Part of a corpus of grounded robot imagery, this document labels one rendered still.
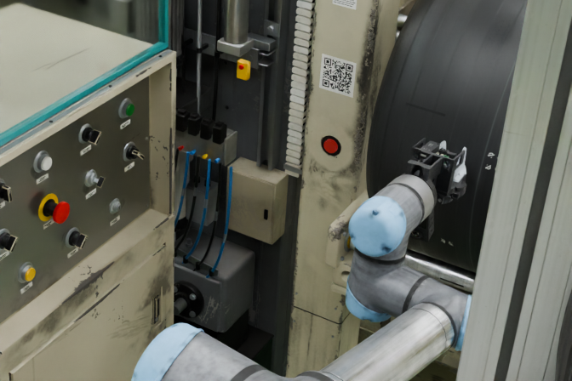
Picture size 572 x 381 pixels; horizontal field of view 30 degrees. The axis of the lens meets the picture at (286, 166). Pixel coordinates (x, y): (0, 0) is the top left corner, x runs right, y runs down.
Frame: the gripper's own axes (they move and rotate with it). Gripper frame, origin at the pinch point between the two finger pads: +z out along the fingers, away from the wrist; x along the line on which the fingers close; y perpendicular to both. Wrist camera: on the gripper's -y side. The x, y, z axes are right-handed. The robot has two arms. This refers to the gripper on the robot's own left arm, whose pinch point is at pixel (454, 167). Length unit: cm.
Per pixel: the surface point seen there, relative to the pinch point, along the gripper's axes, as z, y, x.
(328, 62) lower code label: 22.0, 3.4, 35.6
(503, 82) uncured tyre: 5.5, 14.8, -3.5
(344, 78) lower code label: 22.3, 1.0, 31.8
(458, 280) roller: 18.7, -30.8, 0.2
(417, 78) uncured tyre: 3.9, 11.8, 10.7
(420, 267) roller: 18.7, -31.0, 8.0
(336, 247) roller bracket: 15.0, -31.3, 24.8
